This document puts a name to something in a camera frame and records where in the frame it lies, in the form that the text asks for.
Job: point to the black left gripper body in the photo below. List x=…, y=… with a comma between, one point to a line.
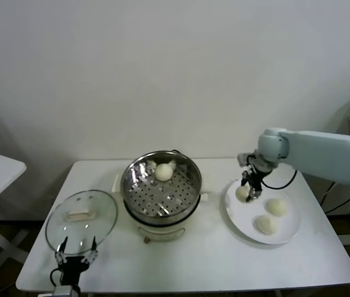
x=72, y=268

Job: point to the round glass pot lid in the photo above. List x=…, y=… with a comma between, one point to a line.
x=100, y=213

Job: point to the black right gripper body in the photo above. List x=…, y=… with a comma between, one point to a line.
x=255, y=178

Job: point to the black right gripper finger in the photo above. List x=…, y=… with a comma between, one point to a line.
x=256, y=192
x=244, y=181

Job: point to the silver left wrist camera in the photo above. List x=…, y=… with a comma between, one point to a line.
x=62, y=291

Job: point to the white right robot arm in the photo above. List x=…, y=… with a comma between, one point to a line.
x=323, y=154

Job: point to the round white plate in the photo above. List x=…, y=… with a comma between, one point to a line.
x=243, y=216

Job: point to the small white side table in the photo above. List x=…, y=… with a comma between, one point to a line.
x=6, y=173

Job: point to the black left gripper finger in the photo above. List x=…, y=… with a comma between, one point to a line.
x=94, y=246
x=63, y=246

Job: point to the cream electric cooking pot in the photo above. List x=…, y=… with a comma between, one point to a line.
x=159, y=233

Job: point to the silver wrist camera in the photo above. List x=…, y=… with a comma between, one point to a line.
x=62, y=291
x=242, y=159

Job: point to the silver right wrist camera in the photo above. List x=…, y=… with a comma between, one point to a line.
x=242, y=159

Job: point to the white steamed baozi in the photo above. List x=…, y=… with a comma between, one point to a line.
x=163, y=172
x=266, y=225
x=241, y=194
x=276, y=206

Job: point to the perforated steel steamer basket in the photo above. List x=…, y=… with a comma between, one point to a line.
x=162, y=198

